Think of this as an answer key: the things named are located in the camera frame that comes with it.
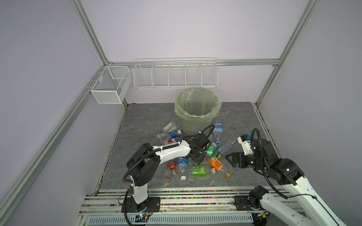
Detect green crushed plastic bottle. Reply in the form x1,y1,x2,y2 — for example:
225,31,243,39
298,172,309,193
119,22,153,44
206,143,222,160

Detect clear crushed bottle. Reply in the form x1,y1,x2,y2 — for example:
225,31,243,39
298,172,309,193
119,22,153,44
218,138,236,155

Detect green label clear bottle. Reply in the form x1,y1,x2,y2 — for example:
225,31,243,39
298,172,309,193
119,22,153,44
189,165,216,178

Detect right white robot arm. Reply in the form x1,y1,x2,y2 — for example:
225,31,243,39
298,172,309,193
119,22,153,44
226,128,344,226

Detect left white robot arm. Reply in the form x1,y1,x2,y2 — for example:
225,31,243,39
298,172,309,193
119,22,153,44
122,124,215,212

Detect green lined mesh waste bin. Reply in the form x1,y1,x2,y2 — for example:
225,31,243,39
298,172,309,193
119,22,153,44
174,87,222,135

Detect orange label bottle yellow cap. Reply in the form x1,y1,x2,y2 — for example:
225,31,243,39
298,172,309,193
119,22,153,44
208,157,232,179

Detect clear bottle blue pink label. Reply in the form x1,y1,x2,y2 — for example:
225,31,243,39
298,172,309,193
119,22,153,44
212,120,223,145

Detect red label clear bottle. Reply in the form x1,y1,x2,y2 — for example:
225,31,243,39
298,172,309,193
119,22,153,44
164,138,177,145

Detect blue label bottle back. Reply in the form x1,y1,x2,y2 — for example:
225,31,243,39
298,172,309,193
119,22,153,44
157,130,182,140

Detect clear square bottle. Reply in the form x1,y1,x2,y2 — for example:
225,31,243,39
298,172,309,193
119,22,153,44
163,121,177,132

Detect red label small bottle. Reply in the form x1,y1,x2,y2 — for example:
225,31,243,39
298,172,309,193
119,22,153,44
165,160,177,181

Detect small white mesh basket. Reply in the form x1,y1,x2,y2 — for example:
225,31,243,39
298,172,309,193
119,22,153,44
91,66,132,104

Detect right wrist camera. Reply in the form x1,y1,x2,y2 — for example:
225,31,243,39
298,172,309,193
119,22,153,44
237,134,254,155

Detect long white wire shelf basket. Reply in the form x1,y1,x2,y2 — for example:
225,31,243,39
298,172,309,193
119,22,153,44
133,57,219,89

